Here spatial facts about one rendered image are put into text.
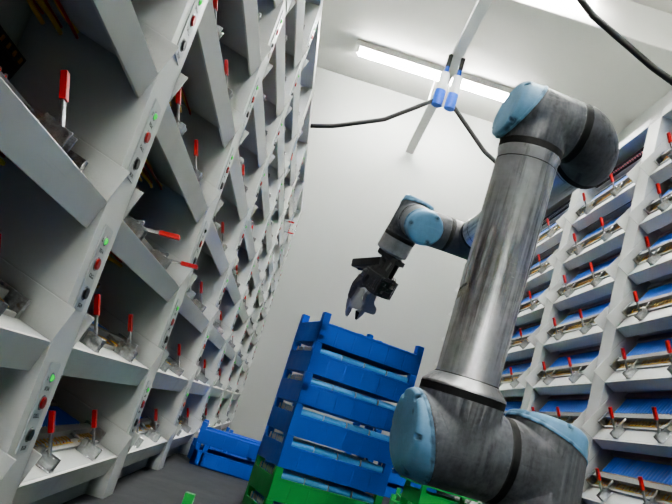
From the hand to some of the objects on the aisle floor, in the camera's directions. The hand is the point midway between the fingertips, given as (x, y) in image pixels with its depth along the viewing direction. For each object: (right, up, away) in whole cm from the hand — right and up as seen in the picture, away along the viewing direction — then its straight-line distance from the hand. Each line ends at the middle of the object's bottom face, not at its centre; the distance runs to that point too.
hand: (351, 312), depth 202 cm
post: (-60, -20, -112) cm, 128 cm away
